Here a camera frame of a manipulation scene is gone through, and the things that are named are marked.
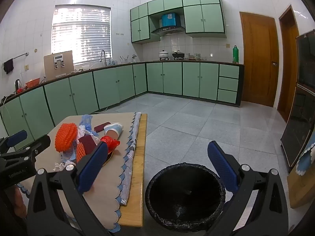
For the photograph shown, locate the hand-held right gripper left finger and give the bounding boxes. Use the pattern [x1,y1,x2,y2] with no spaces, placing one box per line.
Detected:
[27,141,116,236]

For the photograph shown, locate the orange basin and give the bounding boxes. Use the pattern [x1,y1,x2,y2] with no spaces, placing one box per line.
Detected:
[25,78,40,89]

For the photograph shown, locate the blue white paper cup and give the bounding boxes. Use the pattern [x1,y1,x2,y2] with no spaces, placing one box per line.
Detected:
[103,122,123,142]

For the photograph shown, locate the blue box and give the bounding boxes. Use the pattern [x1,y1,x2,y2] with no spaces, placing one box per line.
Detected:
[161,12,180,27]

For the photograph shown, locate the small orange foam net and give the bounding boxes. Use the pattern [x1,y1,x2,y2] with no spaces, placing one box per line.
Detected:
[76,141,85,164]

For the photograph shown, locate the cardboard box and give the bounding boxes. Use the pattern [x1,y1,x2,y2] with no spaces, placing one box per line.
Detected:
[44,50,74,79]

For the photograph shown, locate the green base cabinets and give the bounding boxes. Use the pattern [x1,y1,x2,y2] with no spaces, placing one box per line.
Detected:
[0,61,245,150]

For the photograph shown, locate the red plastic bag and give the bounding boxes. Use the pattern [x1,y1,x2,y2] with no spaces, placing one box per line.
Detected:
[100,135,121,153]

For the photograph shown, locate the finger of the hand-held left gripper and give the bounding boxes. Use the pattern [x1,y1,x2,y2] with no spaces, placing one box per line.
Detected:
[0,134,51,167]
[0,130,28,153]

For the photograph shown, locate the black glass cabinet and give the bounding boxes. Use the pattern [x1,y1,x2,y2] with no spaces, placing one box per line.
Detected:
[281,29,315,172]

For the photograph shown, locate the dark cloth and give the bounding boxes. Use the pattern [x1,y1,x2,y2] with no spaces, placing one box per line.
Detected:
[3,58,14,75]

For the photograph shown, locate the green wall cabinets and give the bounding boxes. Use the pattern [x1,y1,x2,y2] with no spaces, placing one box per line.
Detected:
[130,0,227,44]

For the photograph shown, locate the small white tissue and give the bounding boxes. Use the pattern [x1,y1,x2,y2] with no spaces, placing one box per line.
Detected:
[53,161,75,172]

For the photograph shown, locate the large orange foam net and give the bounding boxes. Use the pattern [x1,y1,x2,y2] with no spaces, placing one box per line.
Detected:
[55,123,78,153]

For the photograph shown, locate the patterned grey cloth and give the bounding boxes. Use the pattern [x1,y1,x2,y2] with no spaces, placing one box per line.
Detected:
[120,112,142,206]

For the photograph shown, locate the white plastic bag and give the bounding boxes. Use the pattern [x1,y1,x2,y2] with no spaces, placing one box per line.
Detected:
[77,125,90,138]

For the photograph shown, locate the white window blinds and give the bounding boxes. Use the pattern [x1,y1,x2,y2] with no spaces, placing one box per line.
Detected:
[51,4,112,65]

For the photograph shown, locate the metal towel rail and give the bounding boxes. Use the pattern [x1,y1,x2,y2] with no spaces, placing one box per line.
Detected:
[2,52,29,67]

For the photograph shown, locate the range hood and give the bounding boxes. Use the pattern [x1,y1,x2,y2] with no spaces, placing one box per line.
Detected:
[151,26,186,36]

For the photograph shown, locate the maroon packet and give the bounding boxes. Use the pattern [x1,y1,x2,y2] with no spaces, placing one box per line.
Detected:
[94,121,111,132]
[78,135,99,155]

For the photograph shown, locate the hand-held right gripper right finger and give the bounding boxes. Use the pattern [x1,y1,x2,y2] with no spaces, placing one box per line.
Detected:
[207,141,289,236]

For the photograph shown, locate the black lined trash bin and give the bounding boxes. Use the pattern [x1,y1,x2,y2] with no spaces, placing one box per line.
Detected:
[145,162,227,233]

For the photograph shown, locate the narrow wooden door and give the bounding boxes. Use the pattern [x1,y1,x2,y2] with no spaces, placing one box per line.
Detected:
[277,5,300,122]

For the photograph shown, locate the blue plastic bag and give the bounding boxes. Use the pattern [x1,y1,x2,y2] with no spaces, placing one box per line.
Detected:
[79,114,99,137]

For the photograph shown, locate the wooden table with beige cloth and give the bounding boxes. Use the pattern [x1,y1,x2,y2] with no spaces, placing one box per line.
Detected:
[20,112,142,234]

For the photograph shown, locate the blue scalloped cloth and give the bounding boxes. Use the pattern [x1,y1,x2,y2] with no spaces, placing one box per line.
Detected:
[296,143,315,176]

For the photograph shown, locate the light wooden board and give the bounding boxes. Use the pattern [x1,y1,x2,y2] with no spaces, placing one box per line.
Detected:
[287,163,315,209]

